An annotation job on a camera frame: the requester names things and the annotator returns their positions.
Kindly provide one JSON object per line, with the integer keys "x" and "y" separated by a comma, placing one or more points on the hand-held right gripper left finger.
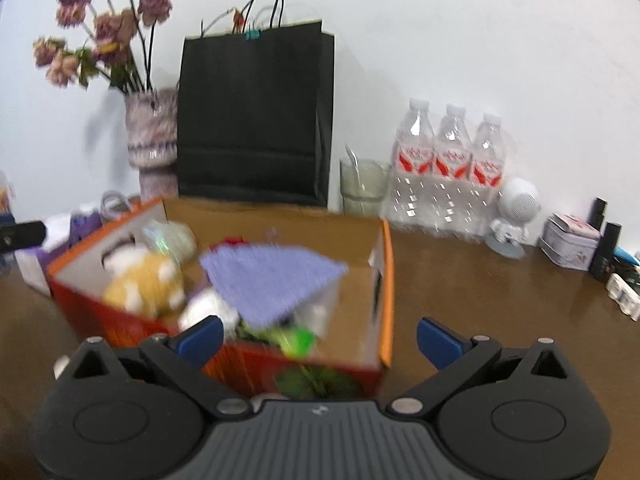
{"x": 202, "y": 342}

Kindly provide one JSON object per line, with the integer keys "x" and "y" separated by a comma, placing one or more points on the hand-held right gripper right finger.
{"x": 440, "y": 342}

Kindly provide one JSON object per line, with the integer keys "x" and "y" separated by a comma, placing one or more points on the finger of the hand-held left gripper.
{"x": 22, "y": 236}

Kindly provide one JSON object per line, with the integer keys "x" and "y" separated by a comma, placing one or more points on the white tissue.
{"x": 206, "y": 311}

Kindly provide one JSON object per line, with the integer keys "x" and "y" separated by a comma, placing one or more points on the red cardboard box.
{"x": 365, "y": 310}

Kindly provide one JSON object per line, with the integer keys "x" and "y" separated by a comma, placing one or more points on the yellow and white plush toy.
{"x": 145, "y": 277}

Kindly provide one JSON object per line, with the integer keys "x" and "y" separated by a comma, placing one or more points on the green tissue pack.
{"x": 296, "y": 338}

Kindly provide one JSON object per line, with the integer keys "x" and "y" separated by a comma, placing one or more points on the purple knitted cloth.
{"x": 270, "y": 277}

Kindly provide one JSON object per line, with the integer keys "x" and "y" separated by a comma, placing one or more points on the red artificial flower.
{"x": 229, "y": 242}

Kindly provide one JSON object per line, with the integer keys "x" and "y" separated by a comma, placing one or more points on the iridescent plastic pouch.
{"x": 170, "y": 240}

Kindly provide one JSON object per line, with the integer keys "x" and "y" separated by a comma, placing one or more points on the purple tissue pack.
{"x": 55, "y": 242}

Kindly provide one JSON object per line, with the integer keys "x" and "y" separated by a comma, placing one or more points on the white robot figurine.
{"x": 515, "y": 215}

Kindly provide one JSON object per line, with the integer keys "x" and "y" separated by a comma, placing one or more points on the purple mottled vase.
{"x": 150, "y": 145}

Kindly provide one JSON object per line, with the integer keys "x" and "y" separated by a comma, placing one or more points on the small printed tin box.
{"x": 570, "y": 242}

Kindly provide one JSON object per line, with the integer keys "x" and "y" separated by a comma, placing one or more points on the clear glass cup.
{"x": 365, "y": 187}

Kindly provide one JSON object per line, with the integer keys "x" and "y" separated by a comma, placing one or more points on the tall black tube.
{"x": 606, "y": 252}

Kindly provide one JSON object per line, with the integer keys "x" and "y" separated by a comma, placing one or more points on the white plastic case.
{"x": 625, "y": 295}

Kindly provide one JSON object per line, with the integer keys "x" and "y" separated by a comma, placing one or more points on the small black tube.
{"x": 600, "y": 212}

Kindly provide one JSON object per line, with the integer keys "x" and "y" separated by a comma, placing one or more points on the blue pen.
{"x": 627, "y": 256}

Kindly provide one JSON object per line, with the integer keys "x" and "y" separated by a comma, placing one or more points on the dried pink flowers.
{"x": 100, "y": 30}

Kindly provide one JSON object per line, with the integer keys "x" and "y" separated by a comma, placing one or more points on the black paper bag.
{"x": 255, "y": 120}

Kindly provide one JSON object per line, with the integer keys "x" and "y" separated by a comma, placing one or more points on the green binder clip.
{"x": 252, "y": 35}

